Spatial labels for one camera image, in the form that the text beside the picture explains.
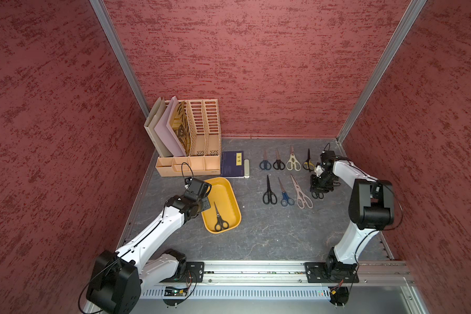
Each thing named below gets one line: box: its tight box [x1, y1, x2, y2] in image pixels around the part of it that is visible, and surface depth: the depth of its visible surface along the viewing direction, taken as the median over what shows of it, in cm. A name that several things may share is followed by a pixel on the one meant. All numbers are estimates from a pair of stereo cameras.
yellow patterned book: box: [170, 100, 192, 157], surface depth 103 cm
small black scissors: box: [311, 191, 325, 200], surface depth 99 cm
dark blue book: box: [221, 150, 245, 178], surface depth 109 cm
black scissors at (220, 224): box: [213, 201, 230, 233], surface depth 87 cm
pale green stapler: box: [244, 158, 250, 179], surface depth 105 cm
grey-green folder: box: [143, 96, 173, 158], surface depth 92 cm
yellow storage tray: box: [200, 176, 243, 234], surface depth 90 cm
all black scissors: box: [262, 174, 278, 205], surface depth 97 cm
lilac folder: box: [153, 95, 187, 157], surface depth 93 cm
